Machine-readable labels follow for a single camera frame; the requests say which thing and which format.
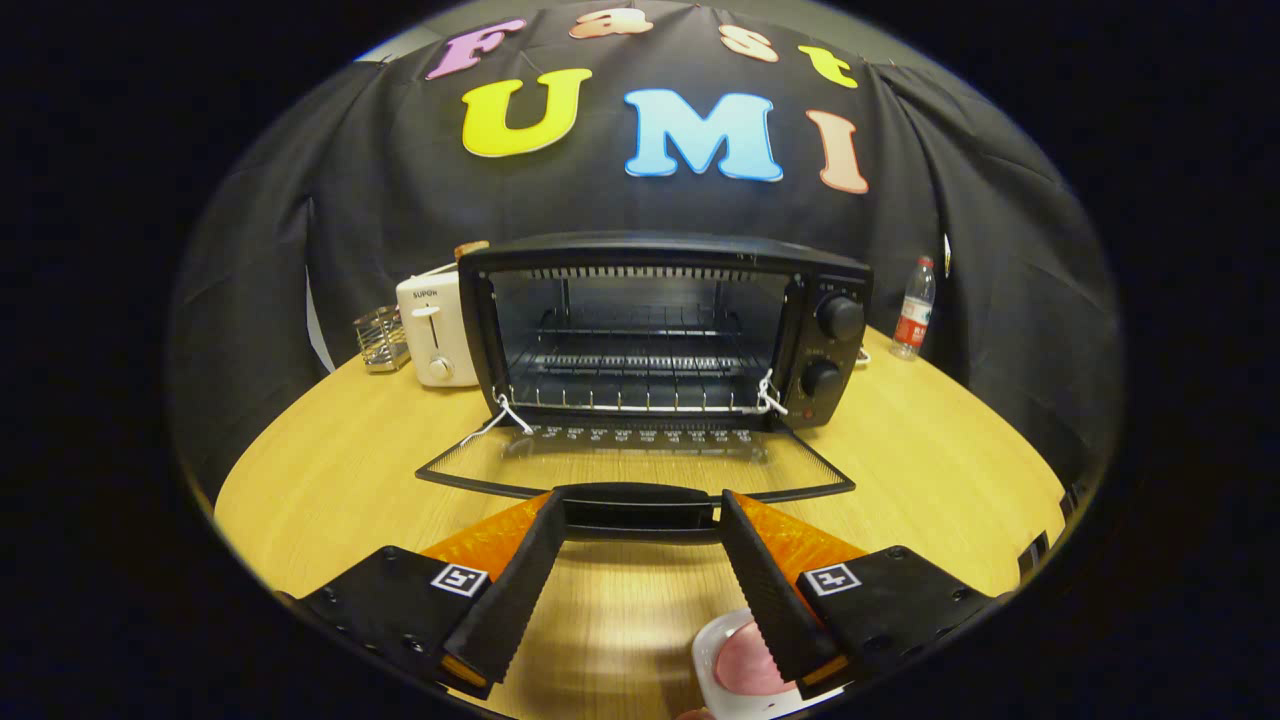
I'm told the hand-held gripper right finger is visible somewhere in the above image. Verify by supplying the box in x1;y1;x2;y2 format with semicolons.
718;490;998;703

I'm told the clear plastic water bottle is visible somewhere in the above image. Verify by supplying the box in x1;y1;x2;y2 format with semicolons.
890;256;938;361

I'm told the white square plate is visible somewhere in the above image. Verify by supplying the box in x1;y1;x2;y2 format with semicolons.
692;608;846;720

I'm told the black backdrop cloth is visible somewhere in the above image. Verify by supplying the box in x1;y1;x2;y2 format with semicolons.
165;0;1126;501

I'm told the white pop-up toaster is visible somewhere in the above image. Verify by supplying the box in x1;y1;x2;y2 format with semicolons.
395;262;481;389

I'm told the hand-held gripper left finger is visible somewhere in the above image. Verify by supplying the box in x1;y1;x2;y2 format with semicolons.
275;490;569;701

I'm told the black toaster oven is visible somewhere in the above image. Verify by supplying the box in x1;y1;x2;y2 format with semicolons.
415;232;874;546

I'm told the pink ham slice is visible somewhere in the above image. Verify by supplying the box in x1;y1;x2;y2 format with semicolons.
714;620;796;694

